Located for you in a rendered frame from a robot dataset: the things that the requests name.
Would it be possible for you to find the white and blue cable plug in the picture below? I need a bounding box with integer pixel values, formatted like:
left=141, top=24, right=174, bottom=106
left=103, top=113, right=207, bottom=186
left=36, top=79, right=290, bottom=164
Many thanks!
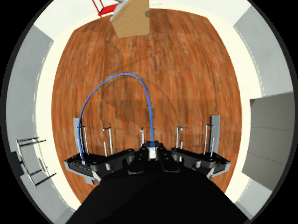
left=150, top=141, right=156, bottom=158

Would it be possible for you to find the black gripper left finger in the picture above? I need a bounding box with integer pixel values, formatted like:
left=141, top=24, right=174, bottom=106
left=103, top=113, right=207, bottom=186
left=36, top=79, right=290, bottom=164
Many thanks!
left=90, top=141, right=150, bottom=184

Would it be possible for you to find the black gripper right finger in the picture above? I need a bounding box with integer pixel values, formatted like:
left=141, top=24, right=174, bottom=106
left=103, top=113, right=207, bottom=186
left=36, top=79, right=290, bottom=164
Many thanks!
left=155, top=140, right=216, bottom=180

